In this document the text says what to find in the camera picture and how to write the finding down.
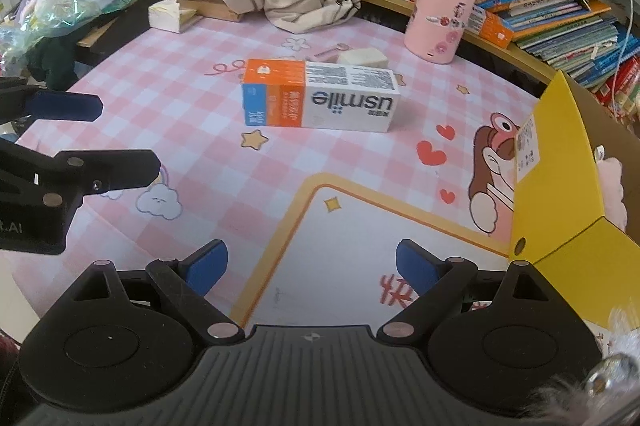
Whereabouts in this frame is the pink plush pig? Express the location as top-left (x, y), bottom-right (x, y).
top-left (593, 146), bottom-right (628, 232)

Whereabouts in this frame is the orange white usmile box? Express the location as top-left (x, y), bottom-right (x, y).
top-left (242, 59), bottom-right (400, 132)

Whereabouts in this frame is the iridescent plastic bag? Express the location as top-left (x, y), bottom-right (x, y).
top-left (1, 0), bottom-right (137, 65)

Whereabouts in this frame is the yellow cardboard box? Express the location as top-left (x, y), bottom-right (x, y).
top-left (510, 74), bottom-right (639, 328)

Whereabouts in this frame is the pink checkered table mat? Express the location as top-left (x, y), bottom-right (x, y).
top-left (1, 16), bottom-right (540, 328)

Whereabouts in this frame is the white sponge block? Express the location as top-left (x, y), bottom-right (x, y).
top-left (336, 48), bottom-right (388, 68)

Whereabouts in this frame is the pink cylindrical canister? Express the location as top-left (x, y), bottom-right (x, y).
top-left (404, 0), bottom-right (476, 64)

